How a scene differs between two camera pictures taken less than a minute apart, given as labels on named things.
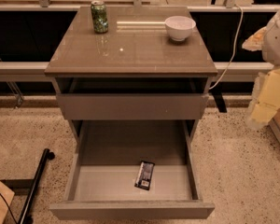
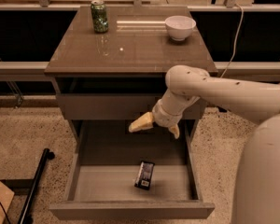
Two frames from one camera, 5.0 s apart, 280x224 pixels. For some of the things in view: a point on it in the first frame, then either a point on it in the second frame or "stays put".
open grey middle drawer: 133,169 stays put
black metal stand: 29,187 stays put
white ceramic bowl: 179,28 stays put
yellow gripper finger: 255,42 -> 162,114
